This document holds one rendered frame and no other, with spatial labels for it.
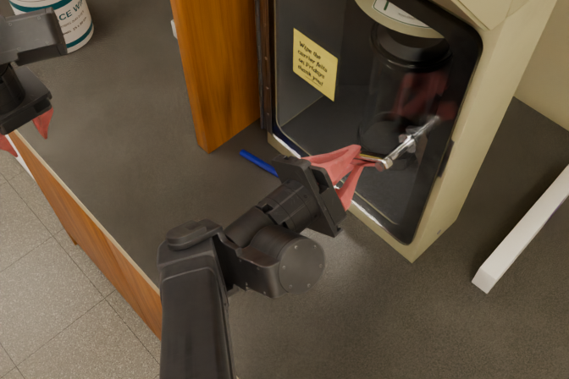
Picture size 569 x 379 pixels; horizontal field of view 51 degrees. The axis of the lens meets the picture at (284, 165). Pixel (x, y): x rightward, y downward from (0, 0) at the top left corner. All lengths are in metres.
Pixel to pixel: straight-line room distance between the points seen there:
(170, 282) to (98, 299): 1.43
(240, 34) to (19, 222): 1.46
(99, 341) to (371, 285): 1.19
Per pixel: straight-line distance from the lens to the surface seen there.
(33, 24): 0.74
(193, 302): 0.54
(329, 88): 0.77
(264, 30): 0.82
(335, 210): 0.69
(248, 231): 0.65
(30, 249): 2.15
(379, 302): 0.90
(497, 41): 0.58
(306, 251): 0.59
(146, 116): 1.10
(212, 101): 0.95
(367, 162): 0.71
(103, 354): 1.92
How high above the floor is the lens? 1.76
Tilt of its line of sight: 54 degrees down
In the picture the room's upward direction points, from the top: straight up
